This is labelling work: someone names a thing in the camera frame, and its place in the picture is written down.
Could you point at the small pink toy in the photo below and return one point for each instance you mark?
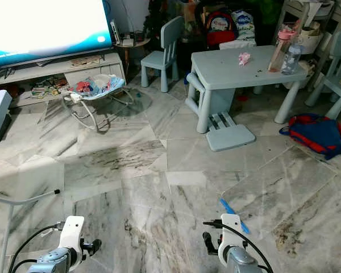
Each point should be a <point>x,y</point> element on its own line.
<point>244,58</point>

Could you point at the light blue child table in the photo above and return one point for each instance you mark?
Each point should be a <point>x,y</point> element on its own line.
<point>233,71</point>

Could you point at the flat television screen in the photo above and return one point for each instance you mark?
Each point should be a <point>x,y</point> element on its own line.
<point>45,25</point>

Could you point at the pink drinking bottle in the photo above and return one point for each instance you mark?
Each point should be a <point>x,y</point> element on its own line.
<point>278,54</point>

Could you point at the blue and red backpack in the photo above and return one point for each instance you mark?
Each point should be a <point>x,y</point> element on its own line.
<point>315,135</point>

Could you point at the red and black backpack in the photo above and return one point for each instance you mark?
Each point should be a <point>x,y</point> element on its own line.
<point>220,28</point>

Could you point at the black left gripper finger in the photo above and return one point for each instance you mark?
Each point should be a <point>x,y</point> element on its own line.
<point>94,246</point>

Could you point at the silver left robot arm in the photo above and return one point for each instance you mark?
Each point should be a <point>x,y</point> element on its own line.
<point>51,264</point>

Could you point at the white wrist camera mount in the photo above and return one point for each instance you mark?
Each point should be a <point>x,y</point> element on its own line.
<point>73,230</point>
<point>229,239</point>

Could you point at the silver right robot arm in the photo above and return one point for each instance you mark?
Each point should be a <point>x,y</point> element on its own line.
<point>244,263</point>

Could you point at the white low television stand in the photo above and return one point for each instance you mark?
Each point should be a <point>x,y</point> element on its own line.
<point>96,68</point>

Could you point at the baby bouncer seat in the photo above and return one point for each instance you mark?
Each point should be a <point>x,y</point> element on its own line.
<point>96,88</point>

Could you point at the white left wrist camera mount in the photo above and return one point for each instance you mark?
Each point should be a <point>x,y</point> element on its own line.
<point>73,230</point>

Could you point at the white printed bag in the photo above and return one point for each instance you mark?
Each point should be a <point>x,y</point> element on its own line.
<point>244,24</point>

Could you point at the small blue strip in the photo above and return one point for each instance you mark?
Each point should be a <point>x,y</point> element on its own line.
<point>228,208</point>

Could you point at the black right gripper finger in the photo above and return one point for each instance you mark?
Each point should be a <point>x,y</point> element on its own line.
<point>209,242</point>

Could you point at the light blue child chair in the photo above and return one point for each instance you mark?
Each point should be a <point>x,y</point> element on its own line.
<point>335,77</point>
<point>163,57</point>

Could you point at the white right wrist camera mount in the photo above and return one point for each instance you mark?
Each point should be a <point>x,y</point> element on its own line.
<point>229,239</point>

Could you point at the small round side table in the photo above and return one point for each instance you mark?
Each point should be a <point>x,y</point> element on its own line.
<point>132,44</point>

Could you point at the clear water bottle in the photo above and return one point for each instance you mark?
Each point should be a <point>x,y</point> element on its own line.
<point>291,60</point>

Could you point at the light blue toppled stool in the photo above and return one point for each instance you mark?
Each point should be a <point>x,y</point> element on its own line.
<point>231,137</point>

